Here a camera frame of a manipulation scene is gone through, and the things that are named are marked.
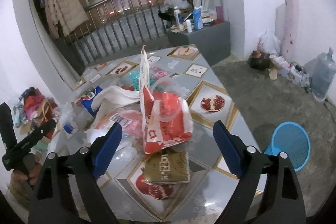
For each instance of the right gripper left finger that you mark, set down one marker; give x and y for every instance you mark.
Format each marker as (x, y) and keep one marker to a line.
(52, 200)

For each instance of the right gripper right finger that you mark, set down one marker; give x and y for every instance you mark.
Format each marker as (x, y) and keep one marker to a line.
(282, 200)

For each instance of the left hand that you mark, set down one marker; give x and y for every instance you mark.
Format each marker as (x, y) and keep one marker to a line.
(31, 177)

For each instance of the colourful clutter pile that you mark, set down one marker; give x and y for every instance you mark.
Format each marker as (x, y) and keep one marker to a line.
(33, 110)

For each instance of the blue plastic wastebasket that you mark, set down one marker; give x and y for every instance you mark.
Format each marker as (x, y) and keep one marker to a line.
(291, 138)

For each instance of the pepsi plastic bottle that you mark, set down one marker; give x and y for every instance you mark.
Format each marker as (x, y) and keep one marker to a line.
(79, 115)

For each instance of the pink labelled package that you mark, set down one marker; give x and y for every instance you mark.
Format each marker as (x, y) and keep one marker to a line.
(129, 120)

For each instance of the olive green snack packet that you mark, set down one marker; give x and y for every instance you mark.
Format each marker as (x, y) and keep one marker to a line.
(167, 167)

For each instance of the white cloth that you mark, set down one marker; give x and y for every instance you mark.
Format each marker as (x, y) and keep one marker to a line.
(113, 97)

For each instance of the fruit pattern tablecloth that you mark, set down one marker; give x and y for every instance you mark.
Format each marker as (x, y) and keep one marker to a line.
(211, 182)

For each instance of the red white plastic bag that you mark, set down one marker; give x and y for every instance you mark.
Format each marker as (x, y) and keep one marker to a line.
(166, 118)

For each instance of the large blue water jug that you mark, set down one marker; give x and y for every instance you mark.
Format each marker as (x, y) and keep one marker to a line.
(323, 75)

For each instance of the dark box on floor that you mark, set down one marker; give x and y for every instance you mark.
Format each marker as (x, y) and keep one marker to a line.
(259, 60)

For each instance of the teal crumpled cloth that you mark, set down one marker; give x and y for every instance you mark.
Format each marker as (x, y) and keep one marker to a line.
(134, 76)

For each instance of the clear pink printed bag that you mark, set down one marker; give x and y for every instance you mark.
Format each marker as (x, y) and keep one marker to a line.
(163, 80)

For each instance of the beige puffer jacket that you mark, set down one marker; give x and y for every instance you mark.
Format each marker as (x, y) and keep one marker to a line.
(64, 14)

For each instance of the grey cabinet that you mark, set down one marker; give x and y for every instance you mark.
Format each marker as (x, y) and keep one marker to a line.
(213, 42)

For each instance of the metal balcony railing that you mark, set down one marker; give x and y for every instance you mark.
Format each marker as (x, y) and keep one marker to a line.
(113, 26)

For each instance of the small white bottle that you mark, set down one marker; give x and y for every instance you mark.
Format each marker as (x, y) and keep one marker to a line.
(188, 26)

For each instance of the blue detergent bottle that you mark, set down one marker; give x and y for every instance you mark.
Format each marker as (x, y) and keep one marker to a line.
(197, 16)

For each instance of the white spray bottle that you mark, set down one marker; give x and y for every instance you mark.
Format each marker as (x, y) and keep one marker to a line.
(178, 18)

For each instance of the white plastic bag by wall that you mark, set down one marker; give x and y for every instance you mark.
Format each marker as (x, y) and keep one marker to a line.
(269, 43)

